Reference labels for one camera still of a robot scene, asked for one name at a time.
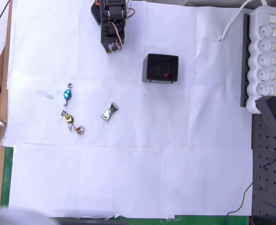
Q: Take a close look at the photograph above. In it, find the white paper table cover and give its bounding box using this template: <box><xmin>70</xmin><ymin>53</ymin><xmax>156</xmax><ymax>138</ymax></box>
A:
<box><xmin>5</xmin><ymin>0</ymin><xmax>254</xmax><ymax>219</ymax></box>

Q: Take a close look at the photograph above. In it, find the black box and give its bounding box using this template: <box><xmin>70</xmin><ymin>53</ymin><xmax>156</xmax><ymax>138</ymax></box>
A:
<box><xmin>142</xmin><ymin>53</ymin><xmax>179</xmax><ymax>85</ymax></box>

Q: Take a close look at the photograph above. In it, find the blurred grey object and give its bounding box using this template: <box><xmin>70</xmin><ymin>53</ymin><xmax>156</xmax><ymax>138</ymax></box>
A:
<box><xmin>0</xmin><ymin>199</ymin><xmax>60</xmax><ymax>225</ymax></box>

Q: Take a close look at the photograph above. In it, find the black power strip holder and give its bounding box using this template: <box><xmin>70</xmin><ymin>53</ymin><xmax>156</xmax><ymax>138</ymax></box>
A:
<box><xmin>240</xmin><ymin>13</ymin><xmax>251</xmax><ymax>108</ymax></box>

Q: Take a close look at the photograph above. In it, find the black pegboard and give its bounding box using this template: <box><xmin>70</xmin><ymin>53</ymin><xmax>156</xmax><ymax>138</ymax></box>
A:
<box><xmin>251</xmin><ymin>110</ymin><xmax>276</xmax><ymax>225</ymax></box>

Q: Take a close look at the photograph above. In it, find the gold wrapped candy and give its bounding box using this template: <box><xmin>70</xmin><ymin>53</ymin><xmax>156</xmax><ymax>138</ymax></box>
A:
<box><xmin>60</xmin><ymin>110</ymin><xmax>76</xmax><ymax>132</ymax></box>

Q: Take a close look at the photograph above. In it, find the blue wrapped candy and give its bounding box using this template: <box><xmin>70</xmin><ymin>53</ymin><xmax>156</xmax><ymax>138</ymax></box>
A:
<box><xmin>63</xmin><ymin>82</ymin><xmax>73</xmax><ymax>106</ymax></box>

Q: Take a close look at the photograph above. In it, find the white power strip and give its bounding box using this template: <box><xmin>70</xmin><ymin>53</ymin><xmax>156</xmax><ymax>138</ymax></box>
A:
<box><xmin>245</xmin><ymin>6</ymin><xmax>276</xmax><ymax>114</ymax></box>

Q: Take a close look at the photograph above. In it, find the black power adapter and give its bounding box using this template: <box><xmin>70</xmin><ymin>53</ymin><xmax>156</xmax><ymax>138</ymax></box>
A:
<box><xmin>254</xmin><ymin>95</ymin><xmax>276</xmax><ymax>131</ymax></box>

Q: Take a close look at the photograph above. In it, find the white power cable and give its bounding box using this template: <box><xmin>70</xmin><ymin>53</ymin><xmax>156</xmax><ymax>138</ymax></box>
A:
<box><xmin>219</xmin><ymin>0</ymin><xmax>269</xmax><ymax>42</ymax></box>

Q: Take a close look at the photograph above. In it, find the green foil packet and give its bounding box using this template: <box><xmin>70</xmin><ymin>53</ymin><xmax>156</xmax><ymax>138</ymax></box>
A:
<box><xmin>100</xmin><ymin>102</ymin><xmax>119</xmax><ymax>123</ymax></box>

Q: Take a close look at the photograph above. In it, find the thin dark adapter cable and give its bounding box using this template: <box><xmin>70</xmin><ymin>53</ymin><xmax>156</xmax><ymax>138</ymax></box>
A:
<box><xmin>224</xmin><ymin>128</ymin><xmax>276</xmax><ymax>225</ymax></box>

